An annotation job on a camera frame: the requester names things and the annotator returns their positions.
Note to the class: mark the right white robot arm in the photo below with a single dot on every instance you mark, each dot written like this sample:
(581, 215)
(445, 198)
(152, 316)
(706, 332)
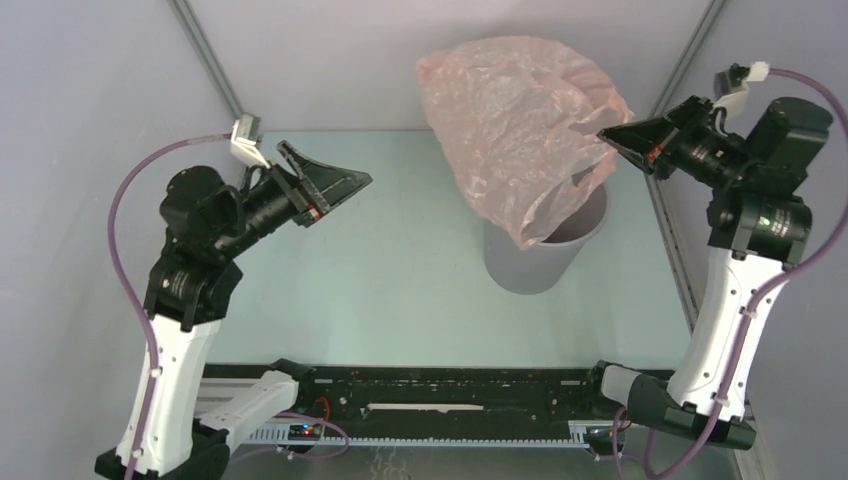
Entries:
(759, 230)

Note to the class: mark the small circuit board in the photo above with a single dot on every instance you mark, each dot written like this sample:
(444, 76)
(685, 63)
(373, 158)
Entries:
(304, 432)

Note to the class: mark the white toothed cable tray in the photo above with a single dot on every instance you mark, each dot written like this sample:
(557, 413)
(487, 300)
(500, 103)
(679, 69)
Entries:
(282, 434)

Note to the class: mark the grey round trash bin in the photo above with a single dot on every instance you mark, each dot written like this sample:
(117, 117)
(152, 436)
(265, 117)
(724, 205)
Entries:
(538, 268)

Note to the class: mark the pink plastic trash bag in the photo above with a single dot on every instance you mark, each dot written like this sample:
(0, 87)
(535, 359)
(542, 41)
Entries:
(518, 120)

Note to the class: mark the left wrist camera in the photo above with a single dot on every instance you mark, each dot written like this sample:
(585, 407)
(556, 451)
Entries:
(245, 142)

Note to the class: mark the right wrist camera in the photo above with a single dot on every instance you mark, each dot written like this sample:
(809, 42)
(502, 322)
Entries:
(731, 86)

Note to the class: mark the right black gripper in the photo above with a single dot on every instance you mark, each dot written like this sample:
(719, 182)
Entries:
(653, 144)

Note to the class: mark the aluminium frame post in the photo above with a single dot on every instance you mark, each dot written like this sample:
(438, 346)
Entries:
(188, 20)
(674, 84)

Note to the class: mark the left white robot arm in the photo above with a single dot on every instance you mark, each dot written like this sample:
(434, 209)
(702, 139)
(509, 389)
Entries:
(181, 312)

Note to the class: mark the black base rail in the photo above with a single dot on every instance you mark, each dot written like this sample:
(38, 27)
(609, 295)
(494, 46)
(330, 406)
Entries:
(453, 403)

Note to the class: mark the right aluminium frame post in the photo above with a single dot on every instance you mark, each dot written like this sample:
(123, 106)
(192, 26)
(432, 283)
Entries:
(674, 84)

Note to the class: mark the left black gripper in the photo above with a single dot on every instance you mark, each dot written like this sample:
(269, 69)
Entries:
(320, 187)

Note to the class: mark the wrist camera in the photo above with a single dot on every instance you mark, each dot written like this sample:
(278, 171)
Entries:
(731, 86)
(245, 142)

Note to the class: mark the left aluminium frame post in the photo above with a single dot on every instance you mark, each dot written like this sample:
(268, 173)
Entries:
(188, 20)

